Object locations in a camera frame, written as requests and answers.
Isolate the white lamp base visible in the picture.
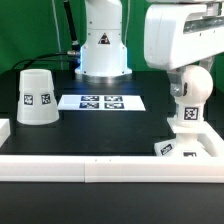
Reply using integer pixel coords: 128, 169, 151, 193
153, 116, 214, 158

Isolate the white front fence wall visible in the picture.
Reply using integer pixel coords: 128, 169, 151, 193
0, 155, 224, 183

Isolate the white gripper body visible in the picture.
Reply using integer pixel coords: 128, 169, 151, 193
144, 1, 224, 70

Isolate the white marker sheet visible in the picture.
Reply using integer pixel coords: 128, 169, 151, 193
58, 95, 145, 111

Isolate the white right fence wall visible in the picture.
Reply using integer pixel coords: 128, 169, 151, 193
201, 122, 224, 157

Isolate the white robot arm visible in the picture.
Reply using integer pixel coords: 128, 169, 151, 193
76, 0, 224, 97

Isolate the white lamp shade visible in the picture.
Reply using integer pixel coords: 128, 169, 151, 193
17, 69, 59, 125

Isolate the black cable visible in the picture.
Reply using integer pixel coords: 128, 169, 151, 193
11, 52, 81, 71

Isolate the white left fence wall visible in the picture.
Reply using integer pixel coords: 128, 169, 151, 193
0, 119, 11, 147

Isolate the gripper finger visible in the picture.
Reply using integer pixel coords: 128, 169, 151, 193
199, 56, 215, 72
167, 68, 186, 97

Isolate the white fence wall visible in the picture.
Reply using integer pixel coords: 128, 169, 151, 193
201, 122, 224, 157
0, 155, 224, 183
0, 119, 11, 147

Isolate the white lamp bulb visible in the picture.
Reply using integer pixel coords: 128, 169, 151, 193
175, 65, 213, 127

